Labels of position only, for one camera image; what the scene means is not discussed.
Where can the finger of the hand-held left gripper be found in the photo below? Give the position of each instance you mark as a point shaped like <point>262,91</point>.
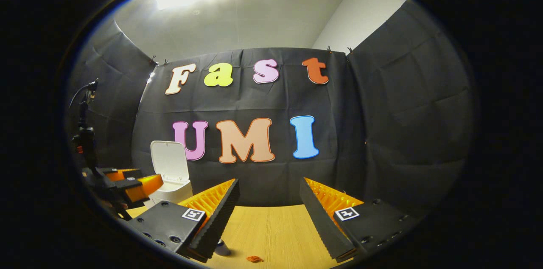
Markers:
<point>125,173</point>
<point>142,186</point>

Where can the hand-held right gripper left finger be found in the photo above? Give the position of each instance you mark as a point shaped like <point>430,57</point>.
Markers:
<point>220,218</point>

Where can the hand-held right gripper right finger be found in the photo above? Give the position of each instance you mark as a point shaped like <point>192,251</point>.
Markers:
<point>322,222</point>

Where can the silver blue pop can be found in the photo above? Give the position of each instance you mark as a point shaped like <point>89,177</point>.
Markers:
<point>222,248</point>

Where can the white desktop garbage bin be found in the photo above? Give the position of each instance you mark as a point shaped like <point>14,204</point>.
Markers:
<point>169,163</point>

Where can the small orange paper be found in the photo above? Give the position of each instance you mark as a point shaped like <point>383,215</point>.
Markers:
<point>255,259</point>

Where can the wooden desktop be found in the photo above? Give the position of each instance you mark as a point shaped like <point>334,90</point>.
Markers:
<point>275,226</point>

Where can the black tripod stand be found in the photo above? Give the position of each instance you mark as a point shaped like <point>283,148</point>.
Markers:
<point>85,133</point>

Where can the black backdrop cloth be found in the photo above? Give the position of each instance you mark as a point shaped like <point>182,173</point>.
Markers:
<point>382,133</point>

